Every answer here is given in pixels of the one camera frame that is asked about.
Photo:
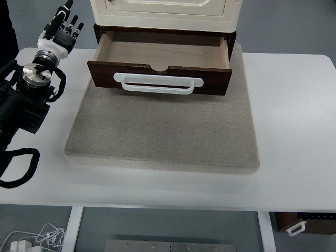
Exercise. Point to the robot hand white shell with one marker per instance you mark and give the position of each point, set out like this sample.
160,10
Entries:
53,43

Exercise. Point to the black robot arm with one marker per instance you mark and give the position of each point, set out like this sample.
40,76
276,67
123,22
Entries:
15,110

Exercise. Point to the person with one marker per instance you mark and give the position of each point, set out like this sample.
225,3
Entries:
6,31

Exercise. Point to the grey felt mat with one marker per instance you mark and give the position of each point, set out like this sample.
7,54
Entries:
162,131

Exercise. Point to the white table leg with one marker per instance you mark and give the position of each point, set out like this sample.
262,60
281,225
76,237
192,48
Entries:
266,231
72,231

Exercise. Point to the white power adapter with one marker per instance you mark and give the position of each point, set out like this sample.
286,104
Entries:
19,246

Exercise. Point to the grey metal plate with screws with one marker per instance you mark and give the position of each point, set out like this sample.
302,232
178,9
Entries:
170,246

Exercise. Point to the black control panel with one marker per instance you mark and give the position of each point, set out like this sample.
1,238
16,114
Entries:
315,216

